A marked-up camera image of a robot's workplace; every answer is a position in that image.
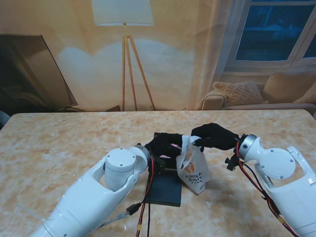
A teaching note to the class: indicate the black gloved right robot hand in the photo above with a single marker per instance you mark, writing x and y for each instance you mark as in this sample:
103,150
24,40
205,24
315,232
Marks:
219,137

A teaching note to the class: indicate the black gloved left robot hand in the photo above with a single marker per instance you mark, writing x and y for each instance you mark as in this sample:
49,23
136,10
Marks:
163,145

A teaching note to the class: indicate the white plastic bag orange logo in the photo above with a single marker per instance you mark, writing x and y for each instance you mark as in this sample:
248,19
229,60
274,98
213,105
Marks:
195,172

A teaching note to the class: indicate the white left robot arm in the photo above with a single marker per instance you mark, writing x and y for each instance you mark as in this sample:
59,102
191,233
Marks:
98,192

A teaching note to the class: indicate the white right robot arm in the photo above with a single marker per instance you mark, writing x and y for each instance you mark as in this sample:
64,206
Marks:
281,163

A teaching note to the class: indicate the black gift box pink inside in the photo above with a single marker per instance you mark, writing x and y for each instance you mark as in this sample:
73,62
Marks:
172,163

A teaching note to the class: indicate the black gift box lid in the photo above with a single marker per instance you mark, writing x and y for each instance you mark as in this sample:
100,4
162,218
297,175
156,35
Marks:
165,192

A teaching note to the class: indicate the dark grey chair edge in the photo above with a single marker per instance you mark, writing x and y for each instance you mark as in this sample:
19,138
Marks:
2,118

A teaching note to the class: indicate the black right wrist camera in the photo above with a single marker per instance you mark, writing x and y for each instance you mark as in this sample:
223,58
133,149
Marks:
232,163

